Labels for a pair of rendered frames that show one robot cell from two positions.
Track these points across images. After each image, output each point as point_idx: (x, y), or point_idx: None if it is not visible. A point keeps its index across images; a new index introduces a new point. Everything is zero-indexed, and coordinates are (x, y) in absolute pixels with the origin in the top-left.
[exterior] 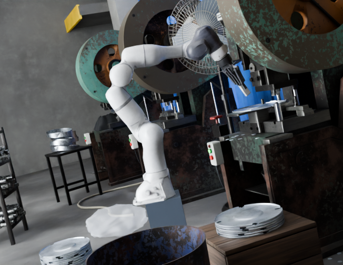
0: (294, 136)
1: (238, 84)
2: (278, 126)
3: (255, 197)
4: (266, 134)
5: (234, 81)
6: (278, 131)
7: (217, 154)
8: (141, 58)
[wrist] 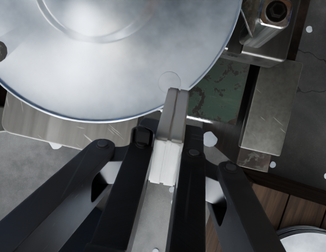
0: (296, 56)
1: (147, 184)
2: (250, 59)
3: None
4: (200, 85)
5: (99, 195)
6: (241, 61)
7: None
8: None
